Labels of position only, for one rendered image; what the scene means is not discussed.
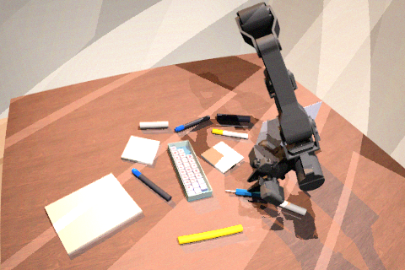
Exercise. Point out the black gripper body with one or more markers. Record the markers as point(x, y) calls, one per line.
point(270, 189)

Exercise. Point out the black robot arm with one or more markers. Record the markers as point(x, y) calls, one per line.
point(259, 28)

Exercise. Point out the blue stylus with tan tip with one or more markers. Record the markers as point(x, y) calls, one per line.
point(246, 193)

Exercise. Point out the yellow rod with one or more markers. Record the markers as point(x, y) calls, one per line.
point(210, 234)

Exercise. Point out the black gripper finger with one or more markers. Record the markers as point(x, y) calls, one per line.
point(254, 175)
point(256, 186)

